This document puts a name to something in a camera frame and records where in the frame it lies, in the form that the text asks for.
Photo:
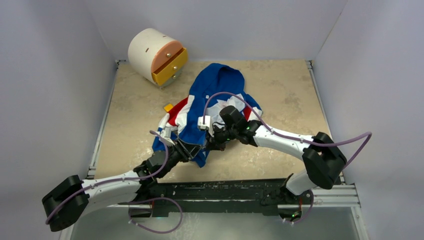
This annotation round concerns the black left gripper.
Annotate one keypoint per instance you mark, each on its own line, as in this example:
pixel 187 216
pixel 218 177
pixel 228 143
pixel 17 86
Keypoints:
pixel 190 149

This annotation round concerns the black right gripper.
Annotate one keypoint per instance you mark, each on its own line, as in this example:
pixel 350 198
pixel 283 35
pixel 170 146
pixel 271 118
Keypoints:
pixel 213 143

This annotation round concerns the blue white red jacket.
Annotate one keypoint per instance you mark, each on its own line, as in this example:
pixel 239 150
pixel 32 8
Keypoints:
pixel 216 87

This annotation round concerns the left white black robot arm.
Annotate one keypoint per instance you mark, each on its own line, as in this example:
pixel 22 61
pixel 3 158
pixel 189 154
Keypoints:
pixel 75 197

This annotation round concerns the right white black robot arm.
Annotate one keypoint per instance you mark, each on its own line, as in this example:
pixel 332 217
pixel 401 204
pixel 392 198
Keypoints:
pixel 323 160

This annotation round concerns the small yellow grey block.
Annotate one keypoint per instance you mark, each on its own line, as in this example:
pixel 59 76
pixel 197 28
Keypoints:
pixel 168 107

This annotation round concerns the round white drawer cabinet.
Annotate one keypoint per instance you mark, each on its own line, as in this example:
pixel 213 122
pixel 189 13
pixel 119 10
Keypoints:
pixel 157 57

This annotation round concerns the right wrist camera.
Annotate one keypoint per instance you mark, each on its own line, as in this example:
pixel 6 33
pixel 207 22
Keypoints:
pixel 204 124

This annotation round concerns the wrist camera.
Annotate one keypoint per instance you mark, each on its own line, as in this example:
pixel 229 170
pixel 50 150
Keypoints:
pixel 204 124
pixel 165 136

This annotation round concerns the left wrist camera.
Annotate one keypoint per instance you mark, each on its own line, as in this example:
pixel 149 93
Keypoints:
pixel 165 136

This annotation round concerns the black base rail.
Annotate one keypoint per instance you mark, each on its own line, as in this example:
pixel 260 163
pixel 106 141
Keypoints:
pixel 260 196

